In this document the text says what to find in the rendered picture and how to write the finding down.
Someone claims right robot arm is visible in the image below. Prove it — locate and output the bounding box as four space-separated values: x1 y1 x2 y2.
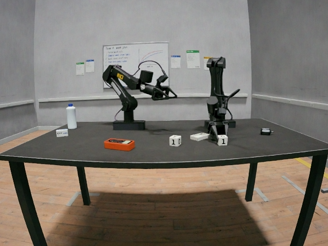
102 65 153 124

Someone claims white number cube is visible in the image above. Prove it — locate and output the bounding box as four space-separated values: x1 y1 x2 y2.
217 135 228 146
169 136 181 147

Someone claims white bottle with blue cap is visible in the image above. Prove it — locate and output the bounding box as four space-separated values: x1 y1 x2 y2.
66 104 77 130

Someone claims orange digital multimeter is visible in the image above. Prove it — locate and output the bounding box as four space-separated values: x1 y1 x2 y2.
104 139 135 151

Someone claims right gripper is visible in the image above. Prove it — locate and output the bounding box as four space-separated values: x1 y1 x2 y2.
146 75 177 101

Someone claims small white cardboard box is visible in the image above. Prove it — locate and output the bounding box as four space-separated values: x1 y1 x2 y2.
56 129 68 137

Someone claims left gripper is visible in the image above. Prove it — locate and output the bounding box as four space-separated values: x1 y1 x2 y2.
207 107 229 142

